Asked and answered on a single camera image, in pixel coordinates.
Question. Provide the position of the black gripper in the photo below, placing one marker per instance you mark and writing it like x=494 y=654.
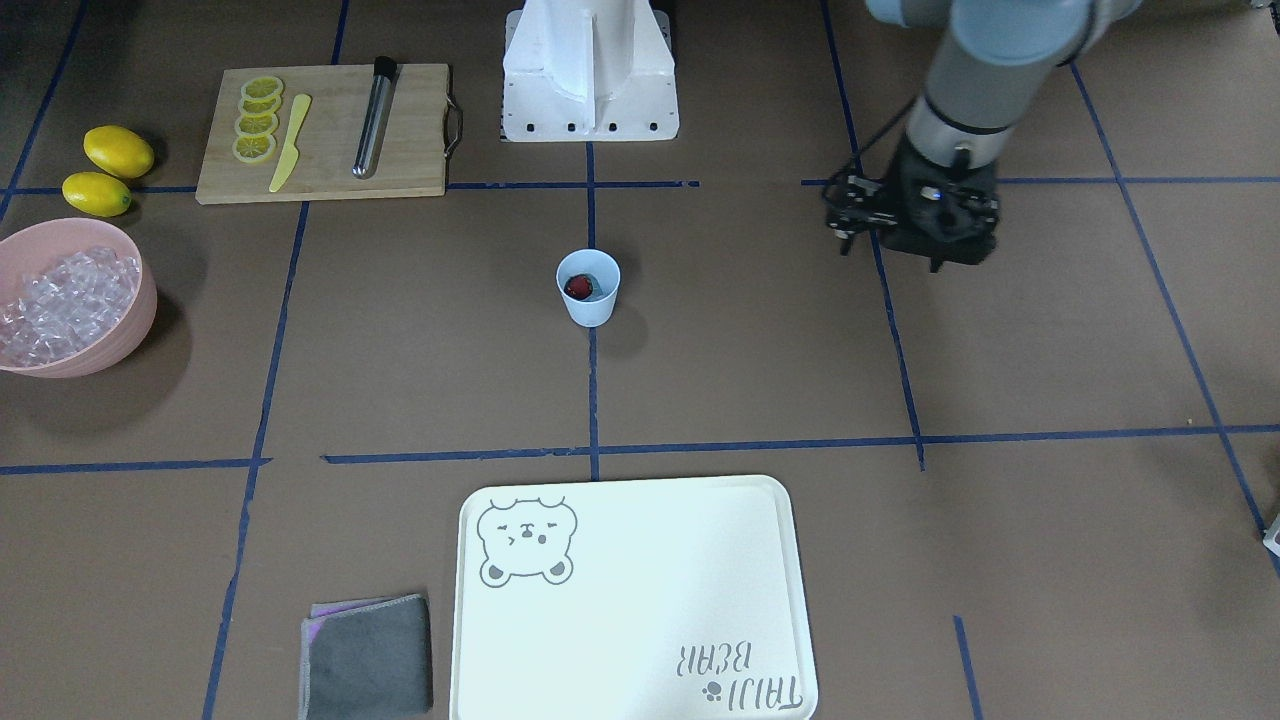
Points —
x=908 y=190

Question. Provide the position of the red strawberry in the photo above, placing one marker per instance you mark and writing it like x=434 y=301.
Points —
x=580 y=287

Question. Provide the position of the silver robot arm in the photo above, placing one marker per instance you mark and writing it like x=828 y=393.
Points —
x=993 y=58

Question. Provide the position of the light blue plastic cup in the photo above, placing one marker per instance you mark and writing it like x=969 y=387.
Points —
x=607 y=274

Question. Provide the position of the pink bowl of ice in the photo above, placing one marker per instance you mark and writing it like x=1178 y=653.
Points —
x=77 y=298

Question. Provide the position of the cream bear tray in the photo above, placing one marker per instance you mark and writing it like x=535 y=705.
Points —
x=677 y=598

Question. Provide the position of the wooden cutting board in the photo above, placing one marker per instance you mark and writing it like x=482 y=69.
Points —
x=412 y=157

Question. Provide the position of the yellow plastic knife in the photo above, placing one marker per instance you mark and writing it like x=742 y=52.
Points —
x=289 y=152

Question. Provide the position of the lemon slice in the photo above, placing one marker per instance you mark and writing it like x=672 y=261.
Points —
x=260 y=106
x=261 y=88
x=256 y=125
x=254 y=149

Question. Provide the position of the yellow lemon far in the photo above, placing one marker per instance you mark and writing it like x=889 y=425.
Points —
x=118 y=151

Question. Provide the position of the yellow lemon near bowl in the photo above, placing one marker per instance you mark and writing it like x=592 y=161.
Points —
x=97 y=194

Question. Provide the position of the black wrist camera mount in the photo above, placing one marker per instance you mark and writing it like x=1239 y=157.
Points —
x=855 y=205

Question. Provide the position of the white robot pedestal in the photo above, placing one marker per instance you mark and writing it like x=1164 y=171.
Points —
x=588 y=71

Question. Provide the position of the white wire cup rack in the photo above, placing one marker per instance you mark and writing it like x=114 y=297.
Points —
x=1270 y=538

